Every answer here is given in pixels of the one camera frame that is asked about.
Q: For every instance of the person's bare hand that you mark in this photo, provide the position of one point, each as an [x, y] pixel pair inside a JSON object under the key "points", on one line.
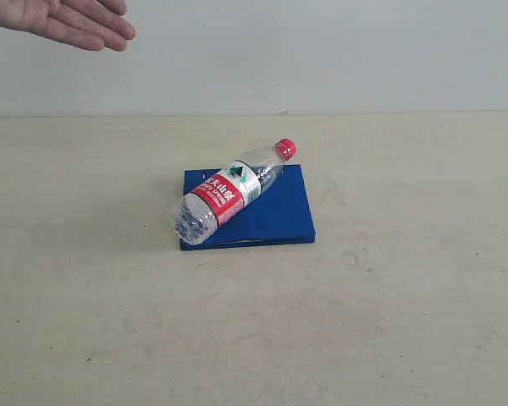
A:
{"points": [[85, 24]]}

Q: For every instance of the clear plastic water bottle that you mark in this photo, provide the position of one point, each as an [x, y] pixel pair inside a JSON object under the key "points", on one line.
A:
{"points": [[201, 212]]}

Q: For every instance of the blue ring binder notebook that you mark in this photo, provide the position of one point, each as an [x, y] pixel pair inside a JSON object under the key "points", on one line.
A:
{"points": [[280, 215]]}

